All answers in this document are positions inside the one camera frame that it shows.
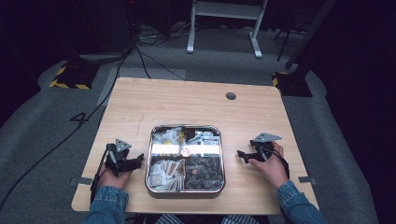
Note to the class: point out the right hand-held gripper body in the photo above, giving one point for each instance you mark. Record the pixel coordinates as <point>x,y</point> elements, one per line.
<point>264,146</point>

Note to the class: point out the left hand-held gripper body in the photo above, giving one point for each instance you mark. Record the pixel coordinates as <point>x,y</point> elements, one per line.
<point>118,152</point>

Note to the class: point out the pile of grey white packets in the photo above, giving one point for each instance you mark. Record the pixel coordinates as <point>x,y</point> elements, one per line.
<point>204,138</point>

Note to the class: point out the clear box lid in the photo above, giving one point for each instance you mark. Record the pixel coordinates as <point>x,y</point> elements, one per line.
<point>186,150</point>

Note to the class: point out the brown compartment box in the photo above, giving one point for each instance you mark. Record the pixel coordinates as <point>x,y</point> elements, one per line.
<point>185,193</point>

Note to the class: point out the person's right hand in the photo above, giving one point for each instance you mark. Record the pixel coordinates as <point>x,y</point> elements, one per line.
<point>271,169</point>

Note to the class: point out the person's left hand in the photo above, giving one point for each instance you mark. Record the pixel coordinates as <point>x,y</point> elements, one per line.
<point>113,179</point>

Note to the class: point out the pile of white brown sticks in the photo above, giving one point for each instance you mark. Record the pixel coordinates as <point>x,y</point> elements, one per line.
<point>166,175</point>

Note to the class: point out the pile of white yellow packets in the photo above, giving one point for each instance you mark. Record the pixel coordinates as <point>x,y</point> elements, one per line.
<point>168,138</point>

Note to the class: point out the pile of dark packets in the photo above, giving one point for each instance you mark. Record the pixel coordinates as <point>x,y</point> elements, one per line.
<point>205,172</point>

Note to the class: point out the grey tape strip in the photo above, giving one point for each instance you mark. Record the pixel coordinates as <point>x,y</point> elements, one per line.
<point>306,179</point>
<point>81,180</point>

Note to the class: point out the grey table grommet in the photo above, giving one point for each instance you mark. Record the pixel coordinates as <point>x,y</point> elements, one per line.
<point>230,95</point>

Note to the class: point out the person's striped trousers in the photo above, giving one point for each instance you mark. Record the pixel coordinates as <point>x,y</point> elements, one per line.
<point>239,219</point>

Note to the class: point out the black yellow striped stand base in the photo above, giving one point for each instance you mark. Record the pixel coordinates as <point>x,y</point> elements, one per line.
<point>73,76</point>
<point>292,84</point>

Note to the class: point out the black tripod legs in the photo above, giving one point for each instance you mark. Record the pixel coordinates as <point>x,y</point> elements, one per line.
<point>285,40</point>

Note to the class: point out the black slanted pole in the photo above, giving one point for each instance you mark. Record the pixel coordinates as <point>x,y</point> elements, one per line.
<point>306,37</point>

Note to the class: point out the white metal stand frame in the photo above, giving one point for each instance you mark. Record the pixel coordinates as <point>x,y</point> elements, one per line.
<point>225,9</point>

